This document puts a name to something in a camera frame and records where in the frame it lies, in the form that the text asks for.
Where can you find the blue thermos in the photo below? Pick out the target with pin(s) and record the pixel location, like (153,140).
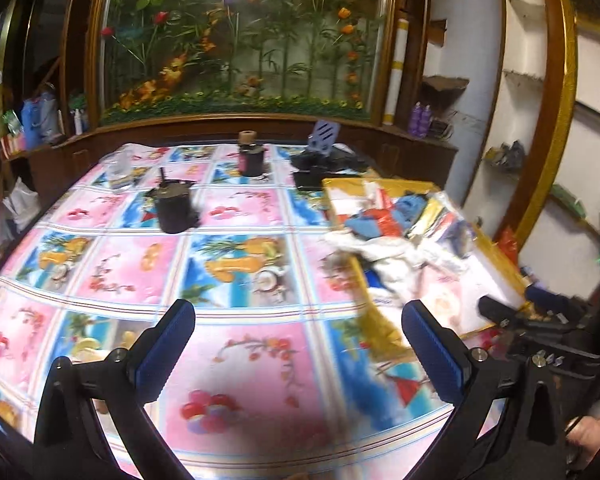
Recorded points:
(31,122)

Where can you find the black phone stand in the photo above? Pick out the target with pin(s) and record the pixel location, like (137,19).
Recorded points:
(321,159)

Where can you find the black electric motor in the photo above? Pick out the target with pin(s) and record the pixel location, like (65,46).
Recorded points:
(175,210)

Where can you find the coloured bands bag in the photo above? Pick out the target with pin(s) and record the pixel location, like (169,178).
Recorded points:
(434,221)

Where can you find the purple bottles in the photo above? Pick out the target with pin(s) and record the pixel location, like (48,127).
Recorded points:
(420,120)

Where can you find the grey thermos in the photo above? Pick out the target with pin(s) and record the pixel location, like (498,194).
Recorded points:
(50,128)

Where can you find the white bucket with papers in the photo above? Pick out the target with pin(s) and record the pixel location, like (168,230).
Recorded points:
(22,204)

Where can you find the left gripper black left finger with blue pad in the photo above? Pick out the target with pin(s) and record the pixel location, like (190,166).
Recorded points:
(69,442)

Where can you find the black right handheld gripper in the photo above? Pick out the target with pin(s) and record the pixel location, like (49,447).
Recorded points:
(565,332)

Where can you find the blue white patterned pouch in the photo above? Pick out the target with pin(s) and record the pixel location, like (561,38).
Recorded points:
(460,239)

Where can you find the colourful patterned tablecloth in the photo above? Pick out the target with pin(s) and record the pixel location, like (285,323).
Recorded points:
(264,389)

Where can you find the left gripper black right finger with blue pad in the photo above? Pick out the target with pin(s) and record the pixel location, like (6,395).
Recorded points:
(506,421)

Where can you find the blue cloth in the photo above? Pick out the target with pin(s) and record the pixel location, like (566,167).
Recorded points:
(395,220)

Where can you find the yellow cardboard box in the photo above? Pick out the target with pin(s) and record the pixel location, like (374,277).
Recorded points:
(448,286)

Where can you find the flower display glass cabinet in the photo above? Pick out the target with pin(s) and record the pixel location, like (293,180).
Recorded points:
(163,59)

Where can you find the white towel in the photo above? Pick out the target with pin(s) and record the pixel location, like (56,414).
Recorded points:
(396,260)

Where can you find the dark jar with cork lid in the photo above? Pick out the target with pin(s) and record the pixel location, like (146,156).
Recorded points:
(250,154)

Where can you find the clear plastic cup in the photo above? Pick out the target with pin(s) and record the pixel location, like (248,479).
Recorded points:
(118,171)

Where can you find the person's right hand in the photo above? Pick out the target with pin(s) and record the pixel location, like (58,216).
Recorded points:
(585,436)

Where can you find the white spray bottle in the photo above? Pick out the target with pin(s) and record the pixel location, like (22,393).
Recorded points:
(78,124)

